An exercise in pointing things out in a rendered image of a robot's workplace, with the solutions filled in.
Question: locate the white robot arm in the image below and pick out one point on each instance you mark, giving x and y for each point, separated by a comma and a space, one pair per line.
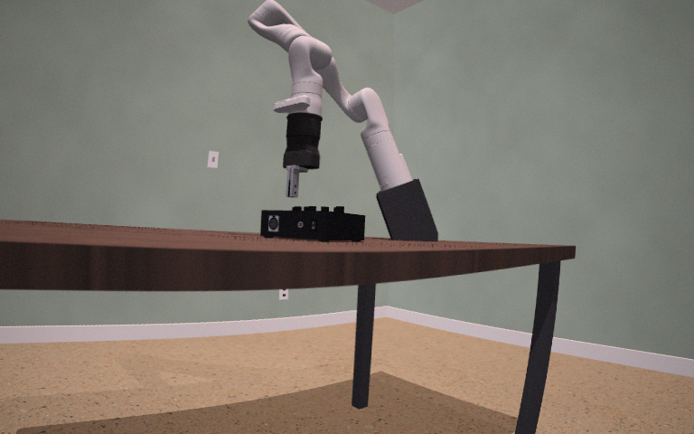
274, 23

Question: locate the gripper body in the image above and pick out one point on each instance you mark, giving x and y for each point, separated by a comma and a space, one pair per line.
303, 129

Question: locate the black lighting desk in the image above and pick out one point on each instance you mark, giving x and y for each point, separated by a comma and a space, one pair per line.
311, 224

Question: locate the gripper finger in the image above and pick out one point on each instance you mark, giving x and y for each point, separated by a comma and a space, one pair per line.
288, 168
293, 184

